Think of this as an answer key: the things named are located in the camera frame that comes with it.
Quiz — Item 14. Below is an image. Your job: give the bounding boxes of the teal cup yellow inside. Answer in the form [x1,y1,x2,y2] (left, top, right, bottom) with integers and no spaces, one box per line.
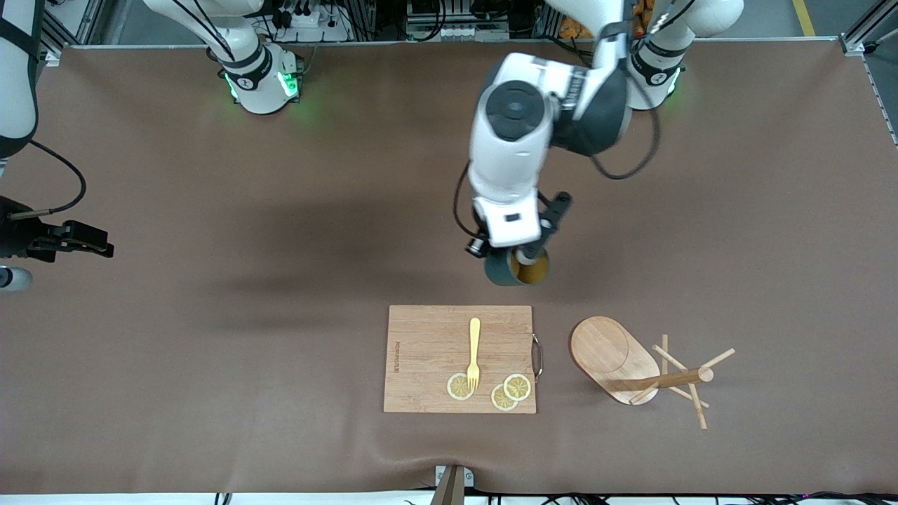
[483,244,551,288]

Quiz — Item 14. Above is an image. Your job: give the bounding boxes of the wooden mug tree rack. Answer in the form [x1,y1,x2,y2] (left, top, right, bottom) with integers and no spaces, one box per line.
[569,316,737,431]

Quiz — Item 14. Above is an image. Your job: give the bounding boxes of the yellow plastic fork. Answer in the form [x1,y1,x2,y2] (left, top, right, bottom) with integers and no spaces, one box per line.
[466,318,482,391]

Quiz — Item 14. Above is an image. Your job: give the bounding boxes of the large table cover mat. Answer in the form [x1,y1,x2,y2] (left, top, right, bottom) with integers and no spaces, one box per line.
[0,39,898,495]

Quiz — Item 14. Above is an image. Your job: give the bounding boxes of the orange snack packets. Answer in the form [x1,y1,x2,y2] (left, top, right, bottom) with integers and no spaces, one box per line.
[559,0,650,40]

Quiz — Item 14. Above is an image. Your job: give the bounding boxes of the grey socket strip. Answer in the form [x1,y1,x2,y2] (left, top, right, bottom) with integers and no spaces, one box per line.
[406,20,511,41]

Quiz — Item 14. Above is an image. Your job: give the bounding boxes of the metal table edge clamp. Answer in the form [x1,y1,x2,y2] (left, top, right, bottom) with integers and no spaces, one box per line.
[430,464,475,505]

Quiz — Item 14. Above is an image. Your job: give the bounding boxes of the white power strip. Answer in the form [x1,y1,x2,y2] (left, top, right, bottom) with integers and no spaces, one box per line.
[261,0,355,43]

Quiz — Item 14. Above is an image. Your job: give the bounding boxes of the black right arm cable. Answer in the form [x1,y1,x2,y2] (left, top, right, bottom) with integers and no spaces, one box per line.
[7,139,87,220]

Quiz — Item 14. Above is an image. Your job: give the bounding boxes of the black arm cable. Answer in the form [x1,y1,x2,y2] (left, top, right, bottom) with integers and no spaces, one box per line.
[7,139,87,220]
[453,105,662,243]

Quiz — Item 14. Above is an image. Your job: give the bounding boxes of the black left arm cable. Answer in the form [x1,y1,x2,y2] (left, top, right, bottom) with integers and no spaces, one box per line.
[453,105,662,243]

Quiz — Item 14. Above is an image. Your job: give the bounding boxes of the bamboo cutting board metal handle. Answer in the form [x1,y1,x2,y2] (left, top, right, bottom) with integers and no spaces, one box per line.
[383,304,545,415]

